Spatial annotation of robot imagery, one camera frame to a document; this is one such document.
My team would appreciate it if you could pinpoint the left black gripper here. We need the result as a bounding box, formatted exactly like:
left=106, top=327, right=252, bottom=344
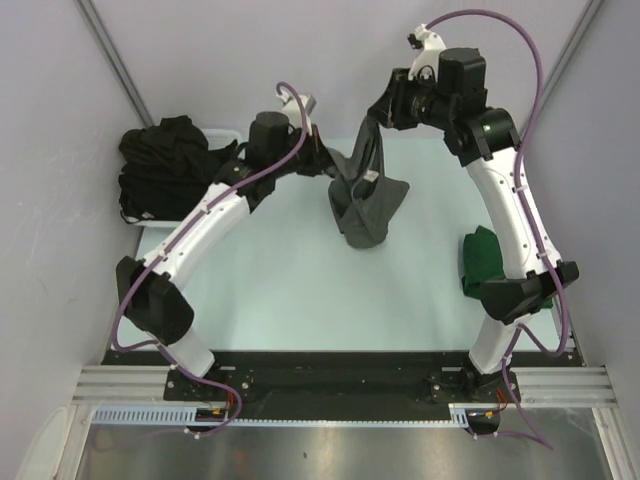
left=270, top=124, right=336, bottom=180

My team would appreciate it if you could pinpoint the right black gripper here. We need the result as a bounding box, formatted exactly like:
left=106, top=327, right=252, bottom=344
left=367, top=67, right=454, bottom=132

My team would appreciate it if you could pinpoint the grey t shirt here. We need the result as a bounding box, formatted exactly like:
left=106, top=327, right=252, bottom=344
left=328, top=116, right=410, bottom=250

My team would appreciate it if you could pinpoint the white plastic basket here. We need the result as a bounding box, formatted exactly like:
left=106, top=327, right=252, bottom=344
left=121, top=128, right=242, bottom=229

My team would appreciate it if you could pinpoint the black t shirts pile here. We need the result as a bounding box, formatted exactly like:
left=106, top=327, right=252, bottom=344
left=118, top=115, right=239, bottom=224

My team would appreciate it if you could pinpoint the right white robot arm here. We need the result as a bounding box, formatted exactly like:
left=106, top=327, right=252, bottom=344
left=368, top=46, right=579, bottom=401

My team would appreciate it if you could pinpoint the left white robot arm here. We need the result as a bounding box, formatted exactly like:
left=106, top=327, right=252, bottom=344
left=112, top=109, right=315, bottom=400

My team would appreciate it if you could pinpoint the green folded t shirt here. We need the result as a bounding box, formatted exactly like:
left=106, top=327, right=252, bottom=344
left=460, top=225, right=554, bottom=309

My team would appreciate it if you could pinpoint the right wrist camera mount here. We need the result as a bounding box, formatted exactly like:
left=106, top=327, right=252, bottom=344
left=407, top=24, right=446, bottom=80

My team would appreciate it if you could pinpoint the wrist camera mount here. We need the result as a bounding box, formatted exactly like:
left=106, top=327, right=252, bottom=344
left=278, top=93, right=317, bottom=130
left=407, top=24, right=446, bottom=80

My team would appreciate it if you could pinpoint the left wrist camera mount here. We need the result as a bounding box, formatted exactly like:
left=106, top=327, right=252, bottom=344
left=278, top=93, right=317, bottom=130

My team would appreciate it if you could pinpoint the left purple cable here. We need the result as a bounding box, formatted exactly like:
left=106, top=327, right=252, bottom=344
left=92, top=82, right=314, bottom=454

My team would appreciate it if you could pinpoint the purple cable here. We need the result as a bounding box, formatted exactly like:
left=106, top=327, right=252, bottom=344
left=424, top=9, right=571, bottom=451
left=92, top=82, right=314, bottom=454

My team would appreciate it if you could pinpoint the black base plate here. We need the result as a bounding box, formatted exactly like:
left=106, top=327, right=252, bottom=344
left=102, top=349, right=585, bottom=424

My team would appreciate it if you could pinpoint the light blue cable duct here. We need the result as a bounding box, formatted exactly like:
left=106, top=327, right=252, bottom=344
left=92, top=406, right=469, bottom=428

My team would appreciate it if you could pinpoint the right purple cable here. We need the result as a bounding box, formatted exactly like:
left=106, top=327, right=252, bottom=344
left=424, top=9, right=571, bottom=451

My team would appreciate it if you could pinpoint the aluminium frame rail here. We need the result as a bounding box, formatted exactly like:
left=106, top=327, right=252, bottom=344
left=72, top=365, right=618, bottom=408

